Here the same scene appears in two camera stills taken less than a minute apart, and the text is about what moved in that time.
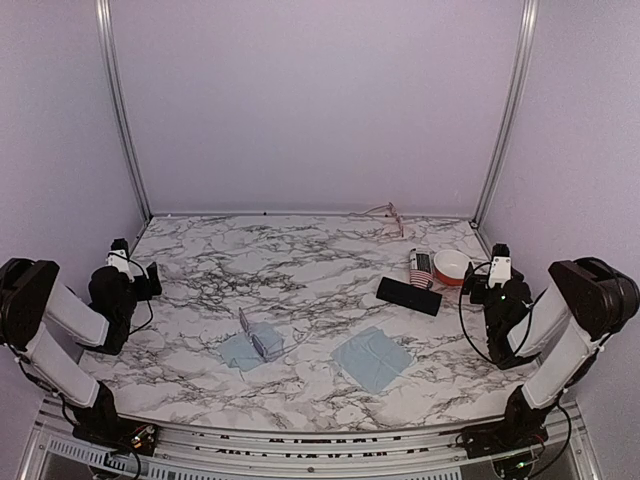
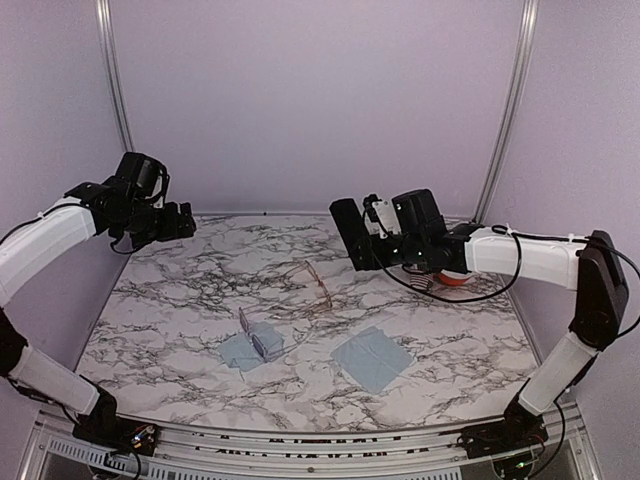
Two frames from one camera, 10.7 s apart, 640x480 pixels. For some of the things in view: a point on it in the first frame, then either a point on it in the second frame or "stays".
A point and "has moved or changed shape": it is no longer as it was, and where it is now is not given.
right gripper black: (478, 280) to (370, 259)
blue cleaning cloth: (372, 359) stays
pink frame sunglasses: (391, 229) has moved or changed shape
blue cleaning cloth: (240, 351) stays
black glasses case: (409, 296) to (351, 226)
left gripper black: (146, 291) to (171, 228)
